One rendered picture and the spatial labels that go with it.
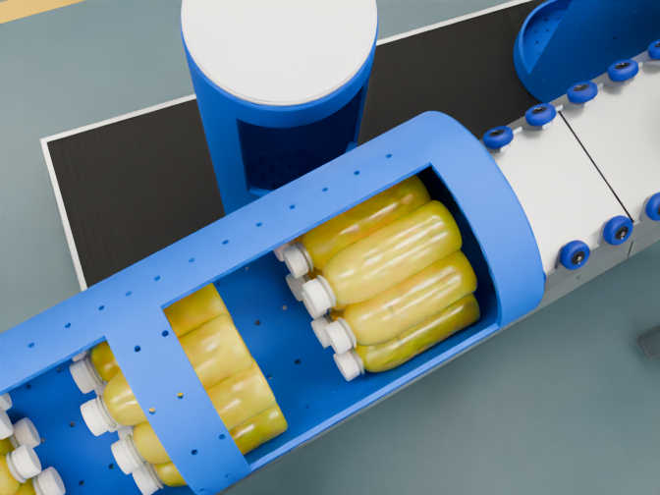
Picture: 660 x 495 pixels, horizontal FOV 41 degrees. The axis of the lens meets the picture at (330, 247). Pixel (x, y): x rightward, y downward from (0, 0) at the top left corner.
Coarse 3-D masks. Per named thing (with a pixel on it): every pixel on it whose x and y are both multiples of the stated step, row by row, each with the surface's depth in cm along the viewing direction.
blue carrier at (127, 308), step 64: (448, 128) 102; (320, 192) 100; (448, 192) 116; (512, 192) 98; (192, 256) 98; (256, 256) 96; (512, 256) 99; (64, 320) 96; (128, 320) 94; (512, 320) 107; (0, 384) 92; (64, 384) 115; (192, 384) 92; (320, 384) 116; (384, 384) 110; (64, 448) 116; (192, 448) 93; (256, 448) 110
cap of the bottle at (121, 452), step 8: (120, 440) 102; (112, 448) 101; (120, 448) 101; (128, 448) 101; (120, 456) 100; (128, 456) 100; (120, 464) 100; (128, 464) 100; (136, 464) 101; (128, 472) 101
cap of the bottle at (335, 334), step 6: (330, 324) 106; (336, 324) 106; (324, 330) 107; (330, 330) 105; (336, 330) 105; (342, 330) 105; (330, 336) 105; (336, 336) 105; (342, 336) 105; (330, 342) 108; (336, 342) 105; (342, 342) 105; (348, 342) 105; (336, 348) 105; (342, 348) 105; (348, 348) 106
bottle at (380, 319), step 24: (432, 264) 107; (456, 264) 106; (408, 288) 105; (432, 288) 105; (456, 288) 106; (360, 312) 105; (384, 312) 104; (408, 312) 105; (432, 312) 107; (360, 336) 105; (384, 336) 105
